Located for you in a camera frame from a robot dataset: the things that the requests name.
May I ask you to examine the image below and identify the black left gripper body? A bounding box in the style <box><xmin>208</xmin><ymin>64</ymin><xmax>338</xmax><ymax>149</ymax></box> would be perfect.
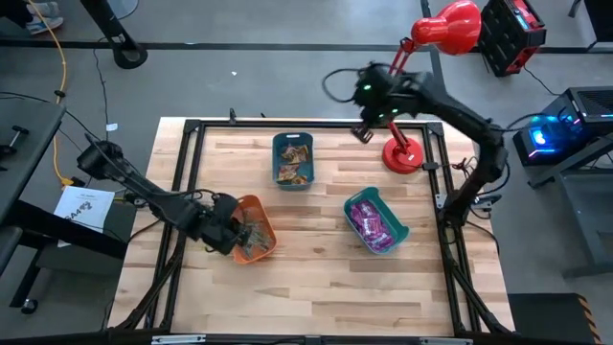
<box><xmin>199</xmin><ymin>193</ymin><xmax>241</xmax><ymax>258</ymax></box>

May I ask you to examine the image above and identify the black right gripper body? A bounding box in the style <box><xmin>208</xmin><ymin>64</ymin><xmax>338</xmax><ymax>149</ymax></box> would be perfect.
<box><xmin>352</xmin><ymin>61</ymin><xmax>419</xmax><ymax>127</ymax></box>

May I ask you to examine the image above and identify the green stick candy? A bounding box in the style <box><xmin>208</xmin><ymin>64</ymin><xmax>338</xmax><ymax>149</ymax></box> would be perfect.
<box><xmin>238</xmin><ymin>218</ymin><xmax>260</xmax><ymax>241</ymax></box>
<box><xmin>248</xmin><ymin>222</ymin><xmax>270</xmax><ymax>248</ymax></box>

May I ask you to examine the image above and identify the clear plastic packet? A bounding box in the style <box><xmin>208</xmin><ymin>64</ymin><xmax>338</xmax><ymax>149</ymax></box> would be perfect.
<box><xmin>238</xmin><ymin>235</ymin><xmax>267</xmax><ymax>254</ymax></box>

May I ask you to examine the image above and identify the orange plastic bin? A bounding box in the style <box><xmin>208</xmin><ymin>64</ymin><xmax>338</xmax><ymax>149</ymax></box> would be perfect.
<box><xmin>229</xmin><ymin>194</ymin><xmax>278</xmax><ymax>265</ymax></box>

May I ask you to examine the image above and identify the blue plastic bin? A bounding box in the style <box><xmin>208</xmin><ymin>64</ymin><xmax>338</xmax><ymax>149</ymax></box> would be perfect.
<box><xmin>271</xmin><ymin>131</ymin><xmax>316</xmax><ymax>192</ymax></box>

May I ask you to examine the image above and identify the purple candy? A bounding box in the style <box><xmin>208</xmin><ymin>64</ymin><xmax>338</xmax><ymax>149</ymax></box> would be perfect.
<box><xmin>368</xmin><ymin>232</ymin><xmax>397</xmax><ymax>254</ymax></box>
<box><xmin>357</xmin><ymin>218</ymin><xmax>390</xmax><ymax>241</ymax></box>
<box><xmin>351</xmin><ymin>200</ymin><xmax>379</xmax><ymax>226</ymax></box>

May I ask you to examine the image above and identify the teal plastic bin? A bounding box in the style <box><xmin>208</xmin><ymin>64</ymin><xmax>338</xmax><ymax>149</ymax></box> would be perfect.
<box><xmin>343</xmin><ymin>186</ymin><xmax>411</xmax><ymax>256</ymax></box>

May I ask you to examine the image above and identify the red desk lamp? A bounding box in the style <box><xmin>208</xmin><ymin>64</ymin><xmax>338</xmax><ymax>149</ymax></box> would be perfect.
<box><xmin>381</xmin><ymin>0</ymin><xmax>483</xmax><ymax>175</ymax></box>

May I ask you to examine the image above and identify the white paper sheet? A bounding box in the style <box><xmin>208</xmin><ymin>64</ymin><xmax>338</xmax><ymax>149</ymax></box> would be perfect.
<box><xmin>53</xmin><ymin>185</ymin><xmax>117</xmax><ymax>249</ymax></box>

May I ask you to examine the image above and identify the black and red toolbox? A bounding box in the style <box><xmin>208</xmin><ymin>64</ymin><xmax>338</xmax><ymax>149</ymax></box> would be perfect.
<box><xmin>477</xmin><ymin>0</ymin><xmax>548</xmax><ymax>78</ymax></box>

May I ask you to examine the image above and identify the black floor stand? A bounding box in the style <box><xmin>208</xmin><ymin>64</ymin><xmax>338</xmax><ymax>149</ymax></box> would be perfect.
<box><xmin>79</xmin><ymin>0</ymin><xmax>149</xmax><ymax>71</ymax></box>

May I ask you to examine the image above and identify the black computer with coloured lights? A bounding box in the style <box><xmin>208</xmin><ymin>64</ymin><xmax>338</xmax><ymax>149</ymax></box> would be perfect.
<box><xmin>511</xmin><ymin>84</ymin><xmax>613</xmax><ymax>162</ymax></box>

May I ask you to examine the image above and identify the black desk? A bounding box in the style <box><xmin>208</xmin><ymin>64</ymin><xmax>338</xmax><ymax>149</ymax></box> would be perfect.
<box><xmin>0</xmin><ymin>100</ymin><xmax>129</xmax><ymax>317</ymax></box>

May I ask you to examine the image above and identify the tall black cabinet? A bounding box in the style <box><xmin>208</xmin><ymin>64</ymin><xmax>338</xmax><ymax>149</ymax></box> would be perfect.
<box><xmin>567</xmin><ymin>0</ymin><xmax>613</xmax><ymax>52</ymax></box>

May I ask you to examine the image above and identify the black computer stand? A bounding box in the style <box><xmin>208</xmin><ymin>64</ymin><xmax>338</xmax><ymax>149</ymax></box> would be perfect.
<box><xmin>526</xmin><ymin>133</ymin><xmax>613</xmax><ymax>279</ymax></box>

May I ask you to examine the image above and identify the grey round floor base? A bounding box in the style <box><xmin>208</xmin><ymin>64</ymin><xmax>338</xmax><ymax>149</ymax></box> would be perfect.
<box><xmin>105</xmin><ymin>0</ymin><xmax>141</xmax><ymax>21</ymax></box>

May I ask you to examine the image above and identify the black case with hazard stripe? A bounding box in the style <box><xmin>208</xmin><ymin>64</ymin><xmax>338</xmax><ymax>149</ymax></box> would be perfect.
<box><xmin>507</xmin><ymin>291</ymin><xmax>601</xmax><ymax>345</ymax></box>

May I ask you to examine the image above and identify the person's foot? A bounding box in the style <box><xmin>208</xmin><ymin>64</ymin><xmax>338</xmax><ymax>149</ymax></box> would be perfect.
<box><xmin>26</xmin><ymin>2</ymin><xmax>61</xmax><ymax>18</ymax></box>
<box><xmin>23</xmin><ymin>16</ymin><xmax>64</xmax><ymax>35</ymax></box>

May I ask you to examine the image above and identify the person's leg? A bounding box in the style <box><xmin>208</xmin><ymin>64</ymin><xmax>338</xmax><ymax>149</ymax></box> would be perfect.
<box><xmin>0</xmin><ymin>0</ymin><xmax>33</xmax><ymax>28</ymax></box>

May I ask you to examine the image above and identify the black cable bundle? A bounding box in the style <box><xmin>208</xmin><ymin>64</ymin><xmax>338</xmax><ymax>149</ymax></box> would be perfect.
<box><xmin>449</xmin><ymin>155</ymin><xmax>483</xmax><ymax>186</ymax></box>

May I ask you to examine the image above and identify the silver table bracket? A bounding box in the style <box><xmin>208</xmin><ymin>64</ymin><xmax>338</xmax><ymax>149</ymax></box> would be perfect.
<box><xmin>150</xmin><ymin>333</ymin><xmax>208</xmax><ymax>345</ymax></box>
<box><xmin>419</xmin><ymin>336</ymin><xmax>474</xmax><ymax>345</ymax></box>

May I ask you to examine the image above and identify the yellow cable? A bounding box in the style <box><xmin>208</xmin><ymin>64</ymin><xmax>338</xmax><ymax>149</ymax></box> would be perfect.
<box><xmin>26</xmin><ymin>0</ymin><xmax>76</xmax><ymax>187</ymax></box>

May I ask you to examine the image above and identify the black knob handle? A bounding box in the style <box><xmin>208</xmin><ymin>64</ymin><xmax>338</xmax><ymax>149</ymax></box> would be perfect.
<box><xmin>0</xmin><ymin>125</ymin><xmax>30</xmax><ymax>157</ymax></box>

